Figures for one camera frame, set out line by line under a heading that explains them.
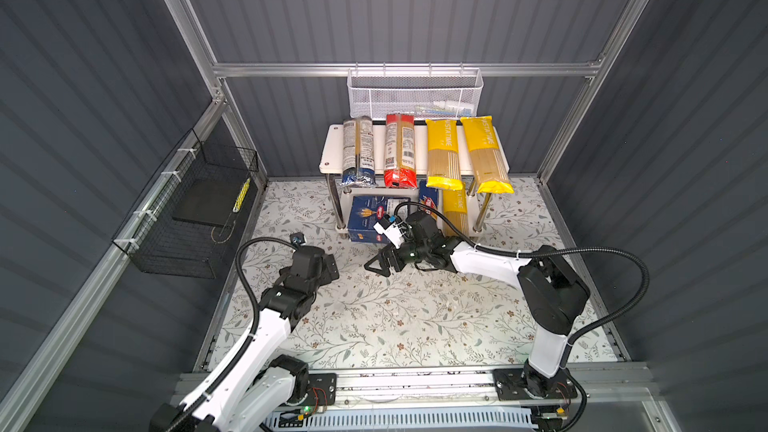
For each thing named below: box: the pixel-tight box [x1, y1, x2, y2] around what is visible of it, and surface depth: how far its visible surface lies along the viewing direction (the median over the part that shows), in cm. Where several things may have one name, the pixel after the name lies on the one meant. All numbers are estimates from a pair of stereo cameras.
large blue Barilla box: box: [348, 196, 411, 243], surface depth 96 cm
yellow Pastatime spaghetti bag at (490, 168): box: [460, 116, 514, 194], surface depth 76 cm
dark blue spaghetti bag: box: [339, 117, 378, 188], surface depth 77 cm
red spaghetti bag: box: [384, 114, 418, 188], surface depth 77 cm
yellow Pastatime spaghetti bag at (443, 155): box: [426, 119, 463, 190], surface depth 77 cm
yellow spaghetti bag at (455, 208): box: [443, 185, 469, 238], surface depth 103 cm
